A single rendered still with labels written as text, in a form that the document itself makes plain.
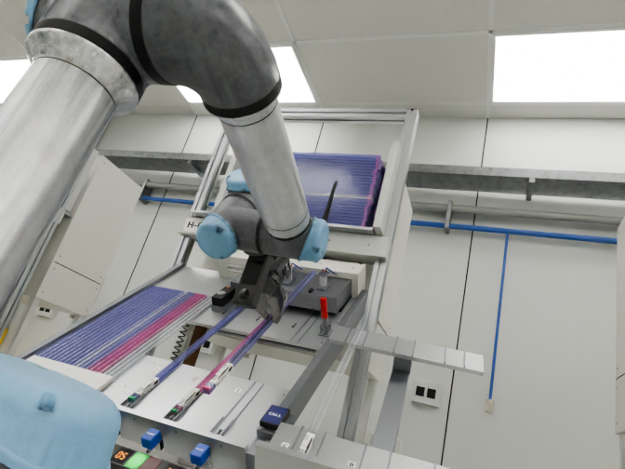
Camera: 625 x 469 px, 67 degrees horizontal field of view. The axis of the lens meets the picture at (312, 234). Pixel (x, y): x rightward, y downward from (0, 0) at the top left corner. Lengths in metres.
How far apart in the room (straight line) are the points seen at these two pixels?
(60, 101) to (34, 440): 0.30
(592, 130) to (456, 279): 1.31
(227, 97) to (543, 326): 2.58
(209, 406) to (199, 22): 0.77
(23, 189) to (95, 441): 0.23
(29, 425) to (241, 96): 0.36
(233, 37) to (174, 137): 3.88
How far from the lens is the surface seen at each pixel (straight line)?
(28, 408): 0.33
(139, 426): 1.07
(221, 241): 0.81
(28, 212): 0.47
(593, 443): 2.87
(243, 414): 1.03
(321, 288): 1.36
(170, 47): 0.51
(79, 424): 0.34
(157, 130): 4.54
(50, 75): 0.52
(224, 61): 0.51
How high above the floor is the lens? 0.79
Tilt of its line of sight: 21 degrees up
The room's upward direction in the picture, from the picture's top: 15 degrees clockwise
